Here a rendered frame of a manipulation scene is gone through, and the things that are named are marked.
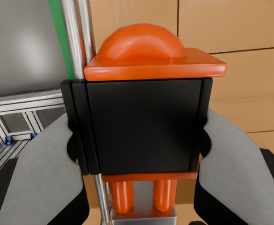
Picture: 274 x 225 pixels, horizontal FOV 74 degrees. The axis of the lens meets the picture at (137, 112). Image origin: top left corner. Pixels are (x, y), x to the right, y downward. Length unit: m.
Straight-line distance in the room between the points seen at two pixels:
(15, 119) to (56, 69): 0.43
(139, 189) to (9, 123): 1.34
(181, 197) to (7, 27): 1.37
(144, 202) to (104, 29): 0.63
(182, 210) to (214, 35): 0.60
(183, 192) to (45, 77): 1.23
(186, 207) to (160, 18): 0.60
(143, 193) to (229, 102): 0.75
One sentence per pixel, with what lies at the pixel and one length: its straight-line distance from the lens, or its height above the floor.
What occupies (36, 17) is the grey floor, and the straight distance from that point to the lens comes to 1.39.
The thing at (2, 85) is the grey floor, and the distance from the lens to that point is 1.64.
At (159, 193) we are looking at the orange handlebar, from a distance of 0.18.
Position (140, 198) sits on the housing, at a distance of 0.20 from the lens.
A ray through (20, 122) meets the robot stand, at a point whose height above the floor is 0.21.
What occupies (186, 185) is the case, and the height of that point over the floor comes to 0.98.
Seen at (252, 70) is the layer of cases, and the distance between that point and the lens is 0.90.
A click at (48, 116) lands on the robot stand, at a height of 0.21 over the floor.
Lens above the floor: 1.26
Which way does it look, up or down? 61 degrees down
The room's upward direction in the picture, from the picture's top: 177 degrees clockwise
